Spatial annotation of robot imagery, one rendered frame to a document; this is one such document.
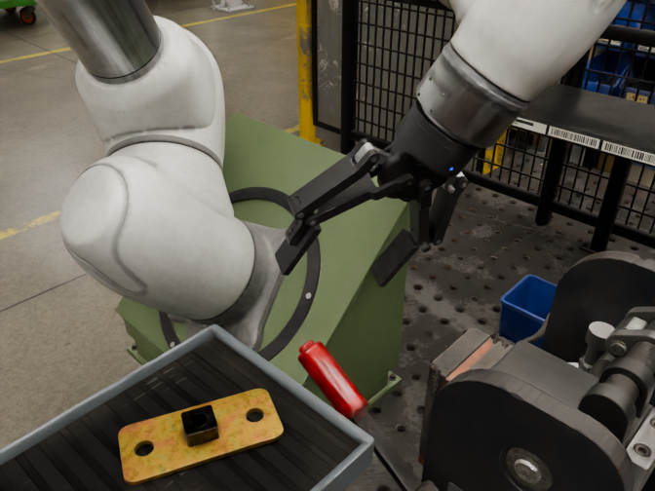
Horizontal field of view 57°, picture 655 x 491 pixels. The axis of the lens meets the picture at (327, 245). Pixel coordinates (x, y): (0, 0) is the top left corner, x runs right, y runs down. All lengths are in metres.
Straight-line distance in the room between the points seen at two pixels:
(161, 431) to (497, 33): 0.38
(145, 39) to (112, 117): 0.11
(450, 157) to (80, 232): 0.41
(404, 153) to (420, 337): 0.59
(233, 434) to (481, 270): 1.01
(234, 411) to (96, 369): 1.83
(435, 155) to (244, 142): 0.50
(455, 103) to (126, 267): 0.40
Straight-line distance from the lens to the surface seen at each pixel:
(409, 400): 1.00
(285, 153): 0.94
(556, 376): 0.40
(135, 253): 0.70
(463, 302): 1.20
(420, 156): 0.56
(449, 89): 0.54
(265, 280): 0.83
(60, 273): 2.69
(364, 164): 0.55
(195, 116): 0.80
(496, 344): 0.54
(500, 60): 0.52
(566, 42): 0.52
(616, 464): 0.34
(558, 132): 1.16
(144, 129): 0.79
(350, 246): 0.81
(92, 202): 0.72
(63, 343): 2.32
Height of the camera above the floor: 1.42
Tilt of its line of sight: 33 degrees down
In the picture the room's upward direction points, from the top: straight up
